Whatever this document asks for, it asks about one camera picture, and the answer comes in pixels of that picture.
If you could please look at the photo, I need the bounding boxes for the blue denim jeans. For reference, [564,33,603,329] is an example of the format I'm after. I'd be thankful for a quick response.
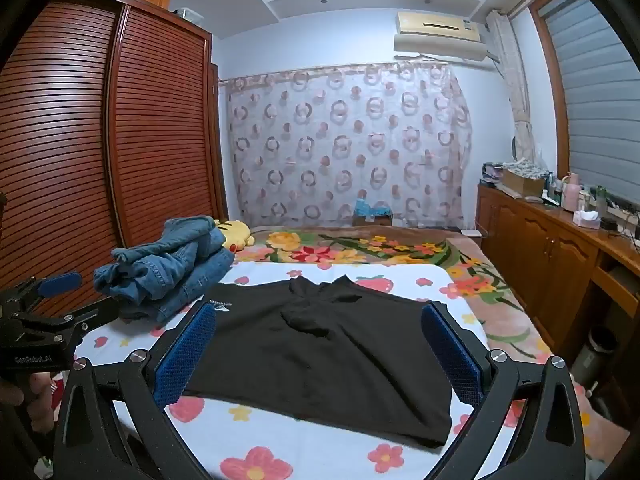
[94,247,236,323]

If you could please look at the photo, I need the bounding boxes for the grey window blind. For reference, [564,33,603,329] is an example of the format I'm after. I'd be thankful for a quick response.
[540,0,640,221]

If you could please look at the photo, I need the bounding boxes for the teal denim jeans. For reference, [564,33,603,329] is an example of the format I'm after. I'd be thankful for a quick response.
[111,216,227,265]

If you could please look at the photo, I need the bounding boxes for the beige air conditioner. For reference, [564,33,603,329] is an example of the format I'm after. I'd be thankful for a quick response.
[392,10,488,63]

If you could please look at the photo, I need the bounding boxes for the cardboard box with packets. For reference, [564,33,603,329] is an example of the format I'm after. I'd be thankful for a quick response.
[501,160,548,197]

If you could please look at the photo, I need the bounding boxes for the pink thermos jug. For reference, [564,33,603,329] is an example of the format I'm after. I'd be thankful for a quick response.
[561,172,582,211]

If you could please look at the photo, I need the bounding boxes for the circle patterned sheer curtain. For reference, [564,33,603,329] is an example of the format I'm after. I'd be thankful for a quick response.
[218,62,473,228]

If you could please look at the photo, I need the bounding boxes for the floral plush blanket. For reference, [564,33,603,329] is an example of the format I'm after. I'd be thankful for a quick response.
[247,225,631,461]

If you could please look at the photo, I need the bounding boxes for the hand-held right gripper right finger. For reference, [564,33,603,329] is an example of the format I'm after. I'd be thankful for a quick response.
[420,302,588,480]

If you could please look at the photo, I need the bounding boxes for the pink tissue box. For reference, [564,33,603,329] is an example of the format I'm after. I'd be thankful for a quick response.
[572,209,602,230]

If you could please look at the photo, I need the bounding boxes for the beige tied curtain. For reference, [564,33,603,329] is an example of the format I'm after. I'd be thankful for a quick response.
[486,9,543,173]

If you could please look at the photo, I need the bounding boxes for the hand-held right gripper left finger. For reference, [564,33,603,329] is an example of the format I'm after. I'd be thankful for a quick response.
[50,302,221,480]

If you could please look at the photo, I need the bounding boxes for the white strawberry flower blanket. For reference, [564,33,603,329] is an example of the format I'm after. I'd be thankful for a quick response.
[42,260,501,480]

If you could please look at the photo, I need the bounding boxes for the wooden louvred wardrobe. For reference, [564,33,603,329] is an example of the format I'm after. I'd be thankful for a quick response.
[0,0,228,321]

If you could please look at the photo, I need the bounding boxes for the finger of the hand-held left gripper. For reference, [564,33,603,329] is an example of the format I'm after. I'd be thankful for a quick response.
[11,297,121,355]
[0,271,83,311]

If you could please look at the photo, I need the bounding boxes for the blue plastic bag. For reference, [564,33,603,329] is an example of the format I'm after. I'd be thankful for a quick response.
[354,199,393,218]

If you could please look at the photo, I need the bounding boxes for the person's left hand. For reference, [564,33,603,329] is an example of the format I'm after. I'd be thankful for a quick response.
[0,371,58,433]

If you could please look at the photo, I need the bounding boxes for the wooden sideboard cabinet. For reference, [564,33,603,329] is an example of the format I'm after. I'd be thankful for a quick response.
[475,182,640,431]

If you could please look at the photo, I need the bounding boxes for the grey trash bin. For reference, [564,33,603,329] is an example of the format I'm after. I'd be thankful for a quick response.
[570,327,618,383]

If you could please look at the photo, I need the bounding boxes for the black pants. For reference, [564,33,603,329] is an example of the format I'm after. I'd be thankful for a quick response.
[187,275,453,450]

